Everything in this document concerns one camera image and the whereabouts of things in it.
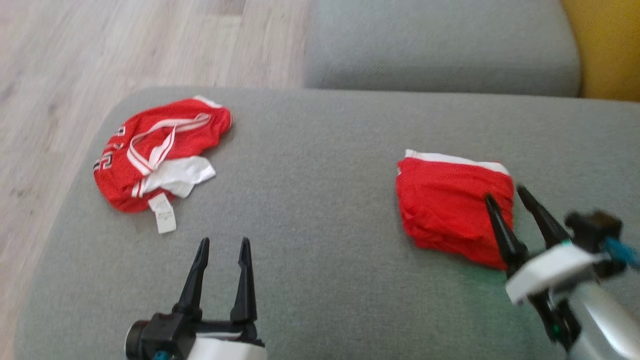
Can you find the grey sofa seat cushion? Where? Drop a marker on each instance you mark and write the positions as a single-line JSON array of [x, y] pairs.
[[325, 225]]

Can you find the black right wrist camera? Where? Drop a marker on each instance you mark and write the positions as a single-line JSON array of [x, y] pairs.
[[595, 232]]

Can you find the grey sofa back cushion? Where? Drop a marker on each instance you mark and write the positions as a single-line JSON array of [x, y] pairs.
[[440, 45]]

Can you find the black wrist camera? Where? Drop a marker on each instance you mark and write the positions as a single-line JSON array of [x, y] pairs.
[[595, 232], [157, 337]]

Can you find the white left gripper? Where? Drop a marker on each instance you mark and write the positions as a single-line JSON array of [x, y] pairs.
[[225, 345]]

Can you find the red sports shorts white trim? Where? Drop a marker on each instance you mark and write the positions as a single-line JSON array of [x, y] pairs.
[[450, 210]]

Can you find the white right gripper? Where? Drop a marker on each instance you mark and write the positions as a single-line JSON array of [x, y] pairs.
[[550, 272]]

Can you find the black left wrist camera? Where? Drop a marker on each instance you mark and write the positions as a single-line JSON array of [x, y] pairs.
[[157, 337]]

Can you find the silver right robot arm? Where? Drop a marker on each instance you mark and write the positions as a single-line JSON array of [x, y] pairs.
[[607, 320]]

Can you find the red basketball jersey white trim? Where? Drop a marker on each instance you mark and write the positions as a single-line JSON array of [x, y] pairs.
[[165, 145]]

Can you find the yellow sofa back cushion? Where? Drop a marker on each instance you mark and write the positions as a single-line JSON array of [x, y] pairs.
[[607, 45]]

